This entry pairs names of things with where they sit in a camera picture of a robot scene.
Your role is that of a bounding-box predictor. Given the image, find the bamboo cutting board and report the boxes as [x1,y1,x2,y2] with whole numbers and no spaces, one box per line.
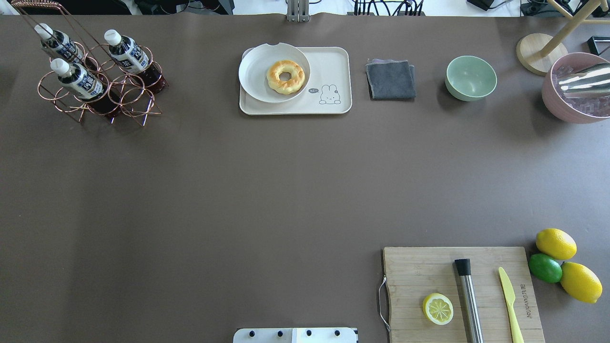
[383,247,545,343]

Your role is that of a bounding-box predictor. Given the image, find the tea bottle front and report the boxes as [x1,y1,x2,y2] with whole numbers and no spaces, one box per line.
[50,59,120,119]

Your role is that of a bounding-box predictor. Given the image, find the whole lemon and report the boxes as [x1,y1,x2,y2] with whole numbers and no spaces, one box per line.
[535,228,578,260]
[560,262,603,303]

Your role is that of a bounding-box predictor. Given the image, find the metal scoop in bowl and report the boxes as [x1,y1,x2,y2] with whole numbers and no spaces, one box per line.
[558,62,610,99]

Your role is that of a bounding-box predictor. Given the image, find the tea bottle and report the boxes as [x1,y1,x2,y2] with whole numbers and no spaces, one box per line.
[104,29,167,94]
[50,59,120,119]
[34,23,98,71]

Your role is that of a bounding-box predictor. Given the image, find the wooden stand with round base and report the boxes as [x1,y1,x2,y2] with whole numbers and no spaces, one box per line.
[516,0,609,76]

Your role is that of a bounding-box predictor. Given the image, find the yellow plastic knife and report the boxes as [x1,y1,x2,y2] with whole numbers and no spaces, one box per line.
[498,267,525,343]

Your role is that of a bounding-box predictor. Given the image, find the half lemon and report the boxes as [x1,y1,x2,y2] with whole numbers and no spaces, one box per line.
[421,293,454,325]

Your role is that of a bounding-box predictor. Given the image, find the whole lemon upper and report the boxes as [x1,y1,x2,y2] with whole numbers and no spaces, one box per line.
[535,228,578,260]

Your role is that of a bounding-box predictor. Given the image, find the green bowl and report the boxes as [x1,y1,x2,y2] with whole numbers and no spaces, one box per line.
[445,56,498,101]

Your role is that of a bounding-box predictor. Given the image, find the cream rabbit tray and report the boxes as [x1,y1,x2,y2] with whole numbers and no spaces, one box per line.
[239,46,352,115]

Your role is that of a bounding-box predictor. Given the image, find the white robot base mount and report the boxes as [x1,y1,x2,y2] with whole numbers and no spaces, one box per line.
[233,326,359,343]

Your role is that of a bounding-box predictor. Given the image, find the glazed donut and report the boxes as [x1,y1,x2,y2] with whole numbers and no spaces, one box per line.
[266,60,305,95]

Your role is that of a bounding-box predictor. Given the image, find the green lime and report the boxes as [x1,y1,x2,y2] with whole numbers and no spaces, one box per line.
[528,253,563,283]

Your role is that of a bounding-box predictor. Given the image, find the tea bottle back left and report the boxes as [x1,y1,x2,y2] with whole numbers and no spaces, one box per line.
[34,23,98,71]

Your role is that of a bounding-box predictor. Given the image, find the whole lemon lower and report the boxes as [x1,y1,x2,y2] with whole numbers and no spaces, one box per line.
[560,262,603,303]

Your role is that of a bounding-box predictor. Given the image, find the pink bowl with ice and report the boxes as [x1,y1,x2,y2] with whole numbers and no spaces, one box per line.
[542,52,609,124]

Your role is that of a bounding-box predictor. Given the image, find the white round plate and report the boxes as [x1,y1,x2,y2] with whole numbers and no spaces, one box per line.
[238,43,311,103]

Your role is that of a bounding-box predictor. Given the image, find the grey folded cloth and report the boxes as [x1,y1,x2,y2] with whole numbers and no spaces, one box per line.
[365,59,417,100]

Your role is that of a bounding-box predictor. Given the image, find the copper wire bottle rack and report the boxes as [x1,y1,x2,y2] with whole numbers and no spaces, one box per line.
[10,0,168,126]

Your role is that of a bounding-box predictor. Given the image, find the tea bottle back right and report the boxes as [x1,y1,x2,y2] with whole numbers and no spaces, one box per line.
[104,29,167,94]

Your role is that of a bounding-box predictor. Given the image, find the aluminium camera post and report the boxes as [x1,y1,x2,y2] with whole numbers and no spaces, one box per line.
[286,0,311,22]

